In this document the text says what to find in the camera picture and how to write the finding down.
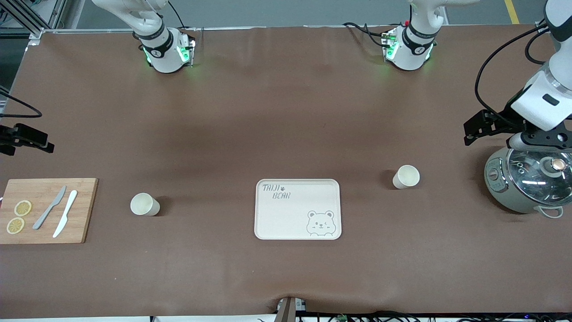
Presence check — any white plastic knife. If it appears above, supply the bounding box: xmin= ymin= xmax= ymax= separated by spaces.
xmin=52 ymin=190 xmax=78 ymax=238

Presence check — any glass pot lid with knob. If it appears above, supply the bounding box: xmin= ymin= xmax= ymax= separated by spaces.
xmin=506 ymin=148 xmax=572 ymax=207

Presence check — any grey-green electric cooking pot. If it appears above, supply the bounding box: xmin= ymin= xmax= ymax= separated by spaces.
xmin=484 ymin=145 xmax=572 ymax=219

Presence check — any white IKEA cup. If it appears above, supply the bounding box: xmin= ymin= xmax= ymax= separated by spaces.
xmin=130 ymin=193 xmax=160 ymax=216
xmin=392 ymin=165 xmax=421 ymax=190

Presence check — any cream tray with bear print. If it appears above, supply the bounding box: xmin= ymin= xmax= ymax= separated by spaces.
xmin=254 ymin=178 xmax=342 ymax=241

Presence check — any grey plastic knife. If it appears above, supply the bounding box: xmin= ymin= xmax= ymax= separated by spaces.
xmin=32 ymin=186 xmax=67 ymax=230

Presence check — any wooden cutting board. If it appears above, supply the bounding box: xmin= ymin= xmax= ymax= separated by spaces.
xmin=0 ymin=178 xmax=99 ymax=245

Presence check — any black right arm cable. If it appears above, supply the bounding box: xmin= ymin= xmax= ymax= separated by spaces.
xmin=0 ymin=87 xmax=43 ymax=119

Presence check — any aluminium frame strut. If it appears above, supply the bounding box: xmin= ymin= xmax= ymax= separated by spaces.
xmin=0 ymin=0 xmax=67 ymax=41

